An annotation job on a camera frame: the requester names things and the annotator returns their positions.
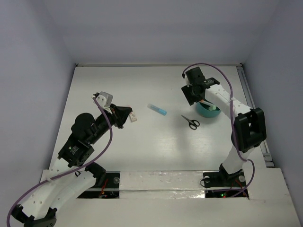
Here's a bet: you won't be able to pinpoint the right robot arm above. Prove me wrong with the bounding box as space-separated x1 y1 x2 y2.
181 64 267 187

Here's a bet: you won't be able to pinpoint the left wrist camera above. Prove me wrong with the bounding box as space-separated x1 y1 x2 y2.
91 91 113 113

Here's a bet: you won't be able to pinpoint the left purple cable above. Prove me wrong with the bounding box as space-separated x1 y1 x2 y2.
6 97 113 227

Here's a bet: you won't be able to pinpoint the green highlighter marker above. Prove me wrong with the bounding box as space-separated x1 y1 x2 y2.
209 106 217 111

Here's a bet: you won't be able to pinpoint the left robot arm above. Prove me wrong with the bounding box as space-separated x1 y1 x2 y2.
6 104 132 227

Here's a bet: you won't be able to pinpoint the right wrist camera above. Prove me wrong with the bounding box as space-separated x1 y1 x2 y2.
181 73 191 87

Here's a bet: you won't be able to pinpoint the teal round organizer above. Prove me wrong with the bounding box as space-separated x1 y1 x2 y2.
196 103 221 118

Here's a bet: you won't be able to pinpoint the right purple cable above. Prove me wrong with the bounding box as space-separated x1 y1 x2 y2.
182 62 255 197

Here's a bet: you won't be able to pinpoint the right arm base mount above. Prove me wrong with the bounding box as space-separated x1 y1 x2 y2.
199 165 249 198

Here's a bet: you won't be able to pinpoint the white staple box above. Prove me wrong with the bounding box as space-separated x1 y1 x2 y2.
129 112 137 122

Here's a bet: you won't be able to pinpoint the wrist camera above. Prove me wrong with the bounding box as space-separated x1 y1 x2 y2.
181 73 191 87
91 91 113 113

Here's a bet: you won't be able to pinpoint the orange highlighter marker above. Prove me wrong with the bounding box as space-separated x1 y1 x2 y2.
200 100 213 106

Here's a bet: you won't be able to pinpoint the purple cable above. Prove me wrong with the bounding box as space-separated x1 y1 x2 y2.
6 97 113 227
182 62 255 197

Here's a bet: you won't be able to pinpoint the black handled scissors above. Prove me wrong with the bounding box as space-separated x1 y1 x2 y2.
182 115 200 130

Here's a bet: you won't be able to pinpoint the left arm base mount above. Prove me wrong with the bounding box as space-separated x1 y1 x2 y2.
77 163 120 199

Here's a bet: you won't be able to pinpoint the blue highlighter marker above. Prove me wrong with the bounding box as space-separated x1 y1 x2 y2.
147 104 167 116

